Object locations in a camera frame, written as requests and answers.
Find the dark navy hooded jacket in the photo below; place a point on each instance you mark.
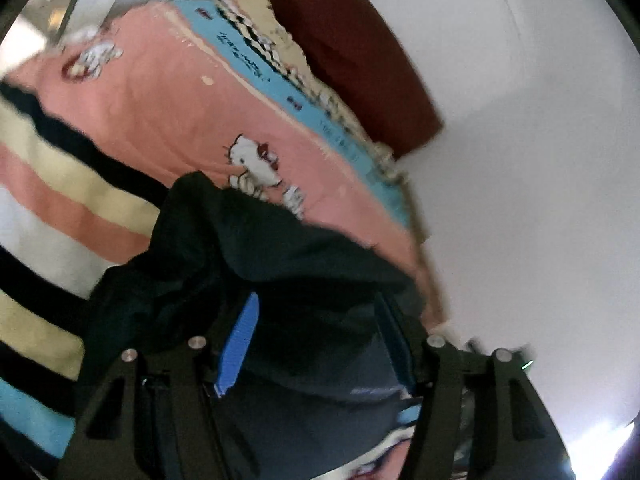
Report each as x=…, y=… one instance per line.
x=280, y=270

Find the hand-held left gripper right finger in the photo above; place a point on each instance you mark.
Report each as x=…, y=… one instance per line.
x=396, y=347

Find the dark red headboard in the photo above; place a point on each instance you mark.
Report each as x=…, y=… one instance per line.
x=350, y=50

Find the striped cartoon print blanket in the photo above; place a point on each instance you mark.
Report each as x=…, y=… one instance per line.
x=150, y=120

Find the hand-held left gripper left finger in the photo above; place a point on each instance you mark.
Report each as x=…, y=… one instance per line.
x=240, y=345

